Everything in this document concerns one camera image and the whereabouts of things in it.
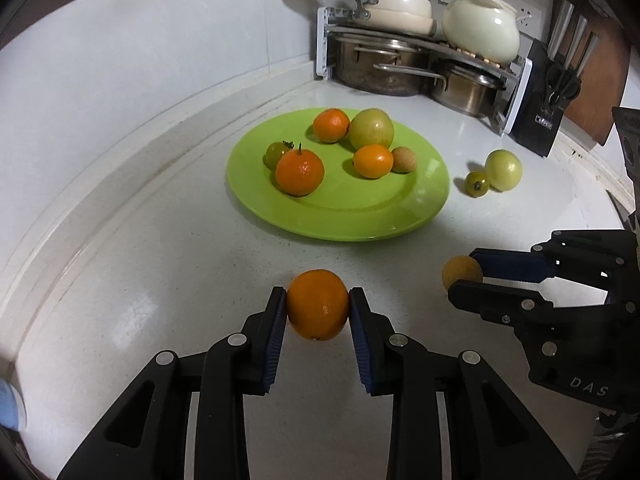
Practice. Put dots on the black scissors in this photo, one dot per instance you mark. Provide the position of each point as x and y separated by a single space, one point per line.
562 85

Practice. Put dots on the brown wooden cutting board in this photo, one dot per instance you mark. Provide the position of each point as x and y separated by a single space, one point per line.
600 105

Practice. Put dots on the white pump bottle blue label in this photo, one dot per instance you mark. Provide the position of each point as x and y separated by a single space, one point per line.
10 405

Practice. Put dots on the green plate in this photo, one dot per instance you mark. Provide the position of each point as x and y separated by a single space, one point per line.
350 210

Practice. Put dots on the small steel pot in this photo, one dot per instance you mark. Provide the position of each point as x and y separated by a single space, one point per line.
465 92

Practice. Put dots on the white double wall outlet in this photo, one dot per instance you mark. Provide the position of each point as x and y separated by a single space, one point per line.
527 12

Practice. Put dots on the large steel pot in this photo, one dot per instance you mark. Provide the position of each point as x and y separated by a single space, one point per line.
380 70

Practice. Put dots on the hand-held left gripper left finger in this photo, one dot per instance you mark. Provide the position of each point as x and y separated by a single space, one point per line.
274 345

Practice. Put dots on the black knife block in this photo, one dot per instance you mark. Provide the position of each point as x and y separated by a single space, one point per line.
532 120

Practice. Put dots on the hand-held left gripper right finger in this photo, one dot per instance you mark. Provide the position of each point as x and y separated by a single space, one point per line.
361 355

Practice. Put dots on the white and grey pot rack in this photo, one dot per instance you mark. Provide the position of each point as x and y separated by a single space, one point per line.
517 95

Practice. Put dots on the small pale green apple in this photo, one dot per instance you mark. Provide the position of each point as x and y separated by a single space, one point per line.
504 170

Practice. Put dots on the large pale green apple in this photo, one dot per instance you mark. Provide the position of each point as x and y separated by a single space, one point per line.
371 129

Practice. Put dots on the orange tangerine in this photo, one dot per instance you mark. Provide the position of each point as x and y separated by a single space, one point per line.
317 305
372 161
331 125

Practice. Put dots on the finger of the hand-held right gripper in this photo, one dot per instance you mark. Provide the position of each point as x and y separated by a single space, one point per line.
510 265
490 302

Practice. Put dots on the white ceramic pot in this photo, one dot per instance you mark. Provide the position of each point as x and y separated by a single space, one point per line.
480 27

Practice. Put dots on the green tomato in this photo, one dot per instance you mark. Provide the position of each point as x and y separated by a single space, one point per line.
477 184
275 156

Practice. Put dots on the brown longan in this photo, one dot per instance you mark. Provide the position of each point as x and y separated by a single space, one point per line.
460 271
403 160

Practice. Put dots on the large tangerine with stem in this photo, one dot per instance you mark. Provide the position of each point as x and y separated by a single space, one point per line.
299 172

